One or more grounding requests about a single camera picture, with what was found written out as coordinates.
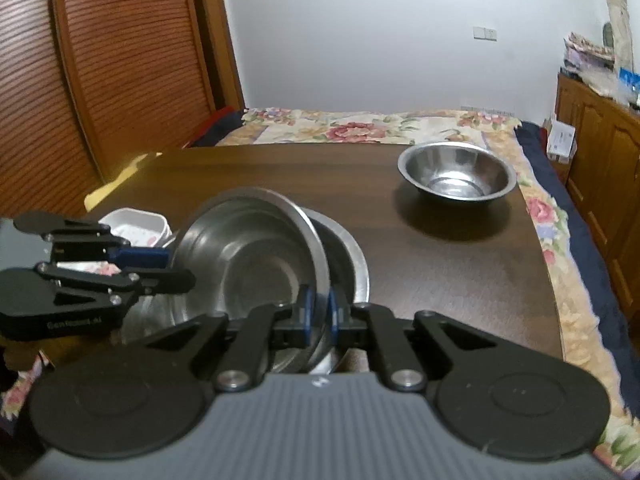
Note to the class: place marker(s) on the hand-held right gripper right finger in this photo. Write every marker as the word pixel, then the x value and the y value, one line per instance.
pixel 334 317

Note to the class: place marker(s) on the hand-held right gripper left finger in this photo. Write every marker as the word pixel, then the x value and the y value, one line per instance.
pixel 306 316

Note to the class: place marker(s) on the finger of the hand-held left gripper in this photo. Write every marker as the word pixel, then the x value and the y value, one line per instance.
pixel 145 258
pixel 160 282

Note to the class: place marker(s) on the small floral rectangular plate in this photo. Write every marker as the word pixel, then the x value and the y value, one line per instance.
pixel 132 220

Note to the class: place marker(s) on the stainless steel bowl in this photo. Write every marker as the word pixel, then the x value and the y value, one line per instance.
pixel 347 265
pixel 457 172
pixel 240 260

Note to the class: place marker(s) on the floral blanket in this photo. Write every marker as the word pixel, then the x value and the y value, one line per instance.
pixel 350 130

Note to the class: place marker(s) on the louvered wooden wardrobe door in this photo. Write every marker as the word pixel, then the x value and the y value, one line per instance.
pixel 100 60

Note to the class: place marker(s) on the dark navy bedsheet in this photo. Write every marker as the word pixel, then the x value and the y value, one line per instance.
pixel 575 210

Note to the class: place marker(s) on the white cardboard box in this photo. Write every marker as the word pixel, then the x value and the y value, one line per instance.
pixel 561 142

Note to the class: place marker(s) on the wooden cabinet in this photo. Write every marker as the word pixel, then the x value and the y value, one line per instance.
pixel 605 160

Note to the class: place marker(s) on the stack of folded cloths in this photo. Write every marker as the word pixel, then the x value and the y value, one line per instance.
pixel 587 57

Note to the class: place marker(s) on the blue box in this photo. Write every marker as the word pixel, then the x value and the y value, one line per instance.
pixel 629 85

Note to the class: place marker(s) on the cream curtain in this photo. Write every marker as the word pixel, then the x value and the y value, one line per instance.
pixel 616 10

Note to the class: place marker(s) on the white wall switch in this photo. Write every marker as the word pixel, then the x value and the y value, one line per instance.
pixel 484 33

